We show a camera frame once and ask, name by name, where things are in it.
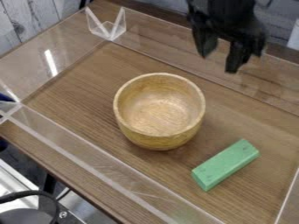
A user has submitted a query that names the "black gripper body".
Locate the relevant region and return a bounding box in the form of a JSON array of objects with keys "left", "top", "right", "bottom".
[{"left": 186, "top": 0, "right": 269, "bottom": 58}]

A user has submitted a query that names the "green rectangular block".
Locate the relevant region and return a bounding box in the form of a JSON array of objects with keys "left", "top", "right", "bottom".
[{"left": 191, "top": 139, "right": 261, "bottom": 192}]

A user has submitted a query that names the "black cable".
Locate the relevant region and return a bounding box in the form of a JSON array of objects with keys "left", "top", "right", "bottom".
[{"left": 0, "top": 190, "right": 61, "bottom": 224}]

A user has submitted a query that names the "clear acrylic enclosure wall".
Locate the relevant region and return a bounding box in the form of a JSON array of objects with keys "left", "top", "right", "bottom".
[{"left": 0, "top": 1, "right": 299, "bottom": 224}]

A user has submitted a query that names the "white object at right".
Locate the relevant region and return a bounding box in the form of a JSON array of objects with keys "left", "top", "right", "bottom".
[{"left": 287, "top": 18, "right": 299, "bottom": 51}]

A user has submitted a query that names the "brown wooden bowl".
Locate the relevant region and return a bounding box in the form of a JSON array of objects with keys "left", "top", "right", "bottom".
[{"left": 114, "top": 73, "right": 207, "bottom": 151}]

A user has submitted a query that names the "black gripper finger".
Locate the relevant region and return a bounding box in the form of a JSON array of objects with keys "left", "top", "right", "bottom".
[
  {"left": 226, "top": 40, "right": 253, "bottom": 74},
  {"left": 191, "top": 19, "right": 219, "bottom": 58}
]

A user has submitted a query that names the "black table leg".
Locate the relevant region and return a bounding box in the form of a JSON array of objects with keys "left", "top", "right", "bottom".
[{"left": 43, "top": 174, "right": 58, "bottom": 194}]

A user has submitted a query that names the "blue object at edge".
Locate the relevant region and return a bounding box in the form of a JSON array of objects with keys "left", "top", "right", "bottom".
[{"left": 0, "top": 93, "right": 15, "bottom": 102}]

